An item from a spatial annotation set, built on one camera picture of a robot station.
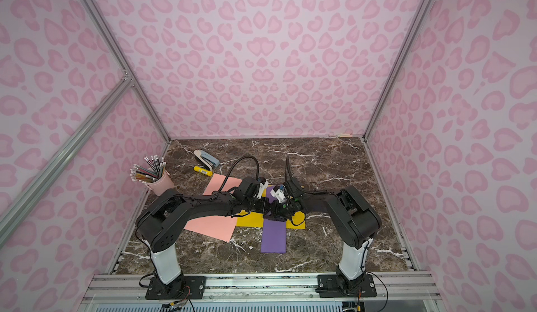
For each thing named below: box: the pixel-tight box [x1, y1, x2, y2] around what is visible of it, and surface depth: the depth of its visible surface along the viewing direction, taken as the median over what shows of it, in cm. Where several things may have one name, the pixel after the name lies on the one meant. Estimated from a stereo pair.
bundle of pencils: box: [129, 154, 167, 184], surface depth 92 cm
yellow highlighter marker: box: [192, 165, 214, 177], surface depth 106 cm
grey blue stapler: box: [192, 149, 221, 172], surface depth 109 cm
